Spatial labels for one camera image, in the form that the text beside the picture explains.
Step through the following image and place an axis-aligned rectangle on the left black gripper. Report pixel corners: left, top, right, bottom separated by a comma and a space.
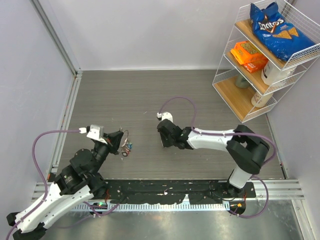
90, 130, 124, 176

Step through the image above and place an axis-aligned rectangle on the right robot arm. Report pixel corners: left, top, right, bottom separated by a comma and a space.
157, 119, 270, 197

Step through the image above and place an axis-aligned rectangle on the white wire shelf rack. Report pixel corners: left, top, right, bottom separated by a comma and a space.
212, 0, 320, 123

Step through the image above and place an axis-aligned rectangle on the cream bottle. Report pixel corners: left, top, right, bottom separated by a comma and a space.
251, 91, 273, 108

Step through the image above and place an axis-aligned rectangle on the purple cable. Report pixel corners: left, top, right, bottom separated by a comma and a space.
158, 95, 277, 219
4, 128, 126, 240

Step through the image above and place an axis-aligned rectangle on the white slotted cable duct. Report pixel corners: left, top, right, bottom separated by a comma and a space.
69, 199, 230, 213

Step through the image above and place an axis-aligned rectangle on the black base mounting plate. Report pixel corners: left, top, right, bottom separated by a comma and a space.
93, 179, 256, 205

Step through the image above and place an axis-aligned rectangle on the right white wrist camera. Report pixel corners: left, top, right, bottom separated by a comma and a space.
156, 111, 174, 123

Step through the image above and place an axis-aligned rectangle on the large metal keyring with keys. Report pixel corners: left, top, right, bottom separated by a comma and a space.
120, 130, 133, 157

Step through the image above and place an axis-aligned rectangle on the aluminium frame rail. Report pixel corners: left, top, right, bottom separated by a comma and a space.
30, 0, 83, 181

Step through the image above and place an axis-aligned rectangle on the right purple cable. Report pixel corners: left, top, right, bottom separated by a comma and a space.
158, 95, 277, 219

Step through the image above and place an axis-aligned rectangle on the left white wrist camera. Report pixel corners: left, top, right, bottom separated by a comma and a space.
79, 124, 107, 144

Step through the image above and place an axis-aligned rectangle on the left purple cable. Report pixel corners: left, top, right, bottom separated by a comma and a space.
4, 128, 126, 240

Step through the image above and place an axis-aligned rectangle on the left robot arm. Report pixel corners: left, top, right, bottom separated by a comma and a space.
6, 125, 124, 240

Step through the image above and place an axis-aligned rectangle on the orange snack box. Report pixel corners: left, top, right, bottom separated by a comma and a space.
230, 41, 268, 74

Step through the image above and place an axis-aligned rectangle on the blue Doritos chip bag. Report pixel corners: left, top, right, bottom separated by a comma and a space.
249, 1, 315, 62

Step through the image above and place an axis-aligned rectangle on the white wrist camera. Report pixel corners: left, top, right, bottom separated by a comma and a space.
79, 124, 107, 144
156, 111, 174, 123

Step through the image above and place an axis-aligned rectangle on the grey cup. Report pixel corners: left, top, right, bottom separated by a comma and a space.
235, 74, 250, 89

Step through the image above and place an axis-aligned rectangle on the white plastic jug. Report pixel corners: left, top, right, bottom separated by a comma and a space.
261, 60, 297, 86

